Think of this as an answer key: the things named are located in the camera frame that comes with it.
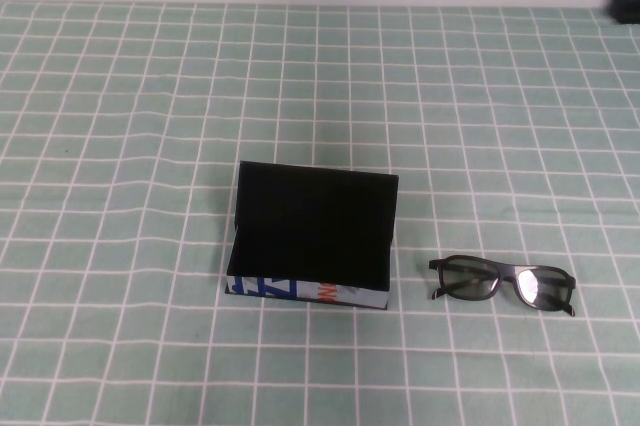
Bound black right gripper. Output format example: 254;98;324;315
605;0;640;26

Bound black framed glasses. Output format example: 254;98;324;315
427;255;578;319

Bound black glasses case printed side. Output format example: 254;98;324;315
223;160;401;311

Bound green white checked tablecloth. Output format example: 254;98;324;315
0;0;640;426

